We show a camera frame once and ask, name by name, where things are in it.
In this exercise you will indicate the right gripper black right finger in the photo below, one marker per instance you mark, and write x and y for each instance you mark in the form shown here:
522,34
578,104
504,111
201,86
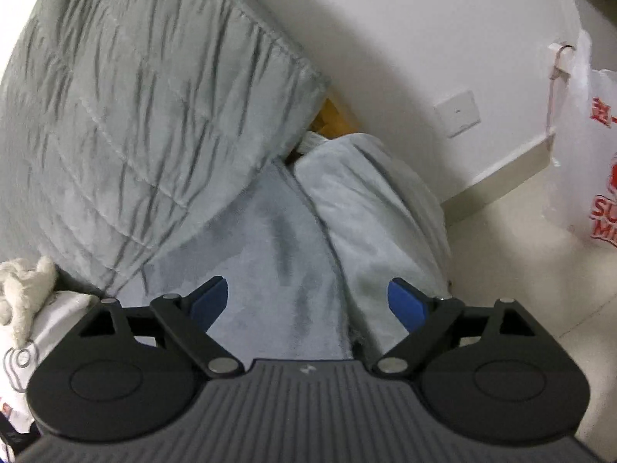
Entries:
493,374

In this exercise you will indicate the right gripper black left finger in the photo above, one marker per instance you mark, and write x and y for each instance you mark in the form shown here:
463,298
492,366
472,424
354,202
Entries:
122,373

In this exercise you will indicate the printed white pillow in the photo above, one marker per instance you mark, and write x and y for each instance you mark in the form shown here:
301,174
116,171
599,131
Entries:
60,313

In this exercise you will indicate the cream plush toy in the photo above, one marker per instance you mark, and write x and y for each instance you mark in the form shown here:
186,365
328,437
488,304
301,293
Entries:
24,290

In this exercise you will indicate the dark grey fleece blanket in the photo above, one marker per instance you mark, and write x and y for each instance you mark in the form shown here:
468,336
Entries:
286,299

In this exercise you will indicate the white plastic shopping bag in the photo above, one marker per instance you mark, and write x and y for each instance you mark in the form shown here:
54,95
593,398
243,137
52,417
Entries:
581,181

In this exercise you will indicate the grey quilted blanket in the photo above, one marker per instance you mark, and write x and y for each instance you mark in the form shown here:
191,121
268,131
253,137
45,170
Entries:
126,125

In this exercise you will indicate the white wall socket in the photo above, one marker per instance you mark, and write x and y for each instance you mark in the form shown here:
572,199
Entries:
458,113

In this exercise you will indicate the yellow wooden bed frame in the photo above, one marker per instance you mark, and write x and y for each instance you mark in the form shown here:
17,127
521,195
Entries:
330,123

